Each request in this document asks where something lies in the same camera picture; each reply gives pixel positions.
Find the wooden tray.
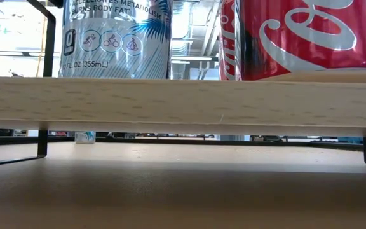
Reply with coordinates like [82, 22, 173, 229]
[0, 0, 366, 169]

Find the red cola can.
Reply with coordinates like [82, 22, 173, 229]
[218, 0, 238, 81]
[235, 0, 366, 81]

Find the black aluminium table frame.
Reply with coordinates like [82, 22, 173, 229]
[0, 135, 366, 153]

